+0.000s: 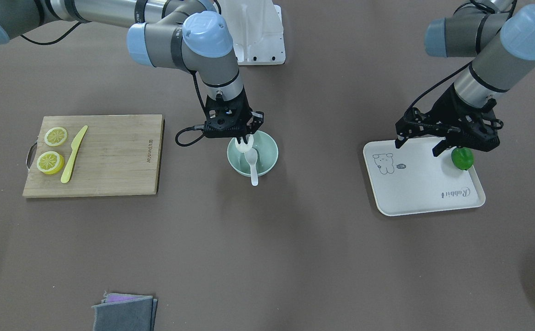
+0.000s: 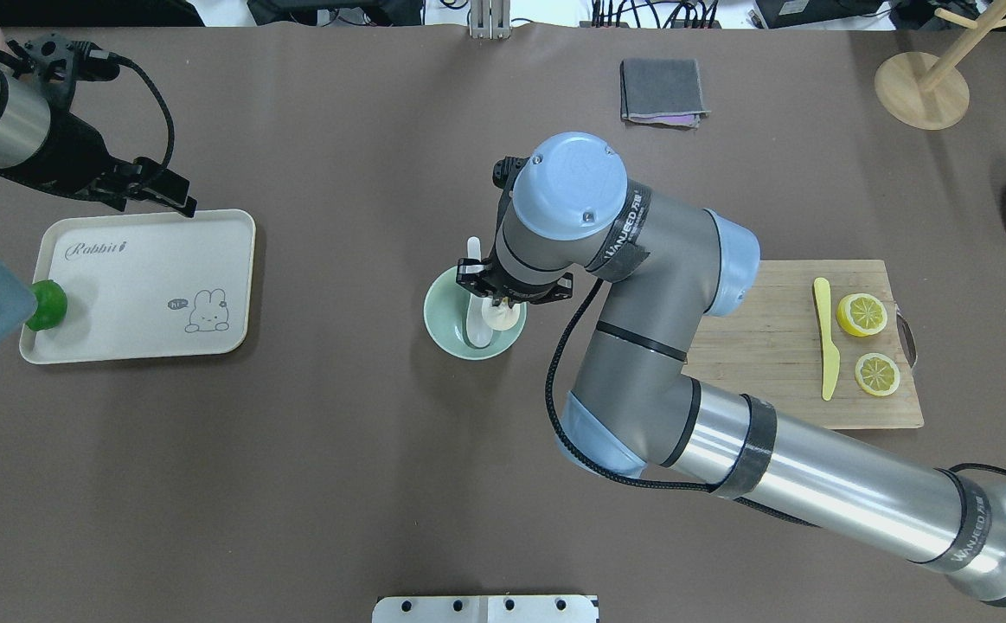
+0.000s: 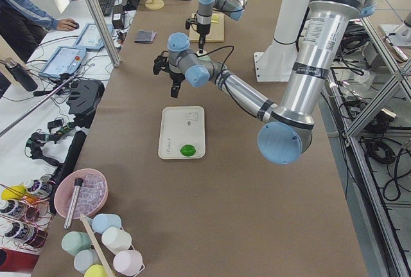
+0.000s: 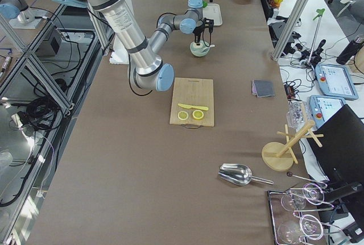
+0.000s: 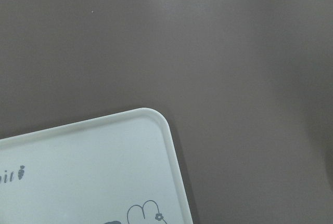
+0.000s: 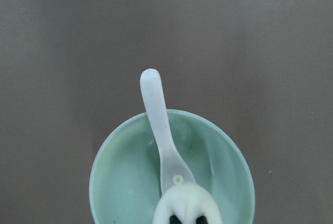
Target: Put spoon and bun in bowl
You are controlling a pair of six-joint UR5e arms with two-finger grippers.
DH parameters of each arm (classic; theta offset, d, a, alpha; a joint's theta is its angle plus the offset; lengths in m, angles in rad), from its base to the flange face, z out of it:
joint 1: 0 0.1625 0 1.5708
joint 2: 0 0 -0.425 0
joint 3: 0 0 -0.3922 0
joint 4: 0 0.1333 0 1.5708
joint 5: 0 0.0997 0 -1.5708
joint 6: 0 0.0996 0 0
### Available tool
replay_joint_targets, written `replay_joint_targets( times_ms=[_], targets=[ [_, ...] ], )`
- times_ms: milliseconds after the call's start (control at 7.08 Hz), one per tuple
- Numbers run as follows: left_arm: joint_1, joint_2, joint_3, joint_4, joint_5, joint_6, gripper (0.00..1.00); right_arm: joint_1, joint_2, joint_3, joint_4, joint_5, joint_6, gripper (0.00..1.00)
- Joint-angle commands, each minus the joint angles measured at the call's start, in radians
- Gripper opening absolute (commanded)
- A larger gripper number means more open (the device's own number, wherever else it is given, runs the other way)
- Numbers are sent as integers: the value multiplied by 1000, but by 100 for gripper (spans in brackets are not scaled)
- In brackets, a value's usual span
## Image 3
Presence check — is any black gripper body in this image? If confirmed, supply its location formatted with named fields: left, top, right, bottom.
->
left=197, top=22, right=210, bottom=35
left=170, top=71, right=185, bottom=88

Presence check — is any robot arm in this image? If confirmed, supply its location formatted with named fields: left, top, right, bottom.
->
left=195, top=0, right=248, bottom=53
left=166, top=0, right=376, bottom=165

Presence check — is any mint green bowl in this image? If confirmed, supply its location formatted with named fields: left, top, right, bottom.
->
left=197, top=54, right=211, bottom=61

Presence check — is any pink bowl with cubes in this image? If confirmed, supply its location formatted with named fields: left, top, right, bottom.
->
left=54, top=168, right=109, bottom=219

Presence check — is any bamboo cutting board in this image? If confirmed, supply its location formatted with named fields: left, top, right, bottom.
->
left=189, top=13, right=225, bottom=43

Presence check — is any cream rabbit tray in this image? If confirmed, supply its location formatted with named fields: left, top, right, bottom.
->
left=158, top=106, right=206, bottom=159

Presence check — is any folded grey cloth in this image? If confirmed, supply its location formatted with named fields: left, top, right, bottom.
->
left=134, top=30, right=157, bottom=44

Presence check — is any green lime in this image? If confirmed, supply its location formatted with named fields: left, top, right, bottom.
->
left=180, top=144, right=197, bottom=157

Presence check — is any blue teach pendant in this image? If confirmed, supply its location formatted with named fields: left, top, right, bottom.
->
left=73, top=23, right=104, bottom=51
left=39, top=46, right=87, bottom=78

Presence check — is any metal tube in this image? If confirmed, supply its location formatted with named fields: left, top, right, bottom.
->
left=64, top=178, right=83, bottom=230

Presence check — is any light blue cup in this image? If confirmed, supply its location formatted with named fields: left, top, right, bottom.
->
left=92, top=213, right=122, bottom=234

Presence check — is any black water bottle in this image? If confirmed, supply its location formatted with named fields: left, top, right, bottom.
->
left=4, top=58, right=38, bottom=92

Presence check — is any white cup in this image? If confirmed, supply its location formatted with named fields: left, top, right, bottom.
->
left=101, top=227, right=132, bottom=255

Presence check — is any person in blue jacket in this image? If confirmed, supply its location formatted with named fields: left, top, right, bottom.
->
left=1, top=0, right=78, bottom=62

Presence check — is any pink cup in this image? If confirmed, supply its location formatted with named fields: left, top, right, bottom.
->
left=113, top=250, right=143, bottom=276

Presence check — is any mint green cup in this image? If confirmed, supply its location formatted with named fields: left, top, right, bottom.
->
left=61, top=231, right=92, bottom=256

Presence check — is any yellow cup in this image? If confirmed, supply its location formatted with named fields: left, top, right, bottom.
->
left=84, top=264, right=108, bottom=277

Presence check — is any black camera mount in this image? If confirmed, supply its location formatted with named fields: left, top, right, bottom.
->
left=152, top=51, right=170, bottom=75
left=185, top=13, right=198, bottom=31

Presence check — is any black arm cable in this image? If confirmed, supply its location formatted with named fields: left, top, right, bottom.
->
left=205, top=44, right=235, bottom=72

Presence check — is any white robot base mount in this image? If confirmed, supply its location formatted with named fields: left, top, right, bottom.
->
left=254, top=0, right=309, bottom=82

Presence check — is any aluminium frame post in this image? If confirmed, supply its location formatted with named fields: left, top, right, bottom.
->
left=85, top=0, right=121, bottom=67

